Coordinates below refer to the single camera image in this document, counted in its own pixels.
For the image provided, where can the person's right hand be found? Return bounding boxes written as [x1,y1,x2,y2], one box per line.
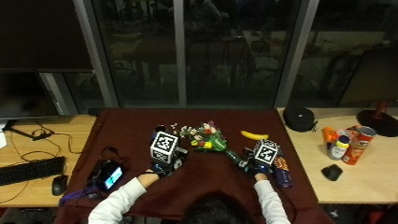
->
[238,148,286,179]

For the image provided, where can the person's left hand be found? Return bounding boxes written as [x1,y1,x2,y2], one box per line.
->
[147,147,191,178]

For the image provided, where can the flower bouquet with green wrap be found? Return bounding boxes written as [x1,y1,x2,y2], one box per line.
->
[170,120,247,166]

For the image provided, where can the white marker cube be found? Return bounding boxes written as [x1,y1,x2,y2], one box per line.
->
[150,131,180,164]
[254,138,283,166]

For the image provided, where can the yellow banana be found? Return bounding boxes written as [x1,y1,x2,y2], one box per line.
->
[239,130,271,141]

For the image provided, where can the maroon tablecloth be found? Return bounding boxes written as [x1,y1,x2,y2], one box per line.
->
[54,107,335,224]

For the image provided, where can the dark blue snack packet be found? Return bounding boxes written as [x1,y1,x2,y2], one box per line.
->
[272,156,295,189]

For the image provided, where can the black round zip case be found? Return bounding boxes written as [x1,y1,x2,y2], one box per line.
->
[283,106,320,133]

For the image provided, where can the black device with lit screen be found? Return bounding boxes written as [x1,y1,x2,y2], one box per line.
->
[86,159,126,193]

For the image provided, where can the black vertical mouse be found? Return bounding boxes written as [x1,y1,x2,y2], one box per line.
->
[320,163,345,182]

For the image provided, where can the red chips can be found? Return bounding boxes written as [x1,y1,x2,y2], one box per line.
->
[341,125,379,166]

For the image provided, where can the black computer mouse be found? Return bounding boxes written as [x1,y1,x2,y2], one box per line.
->
[51,175,70,197]

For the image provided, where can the black round stand base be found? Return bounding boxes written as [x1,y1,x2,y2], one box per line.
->
[356,100,398,138]

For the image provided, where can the black keyboard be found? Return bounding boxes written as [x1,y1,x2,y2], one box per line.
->
[0,156,67,187]

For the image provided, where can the dark leaning screen panel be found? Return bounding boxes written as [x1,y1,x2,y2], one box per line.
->
[337,46,398,108]

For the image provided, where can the black computer monitor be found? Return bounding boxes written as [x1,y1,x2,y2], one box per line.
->
[0,68,61,120]

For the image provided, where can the black cable bundle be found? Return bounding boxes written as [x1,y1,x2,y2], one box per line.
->
[99,146,131,171]

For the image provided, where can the purple strap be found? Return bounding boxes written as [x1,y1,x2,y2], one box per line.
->
[59,186,102,207]

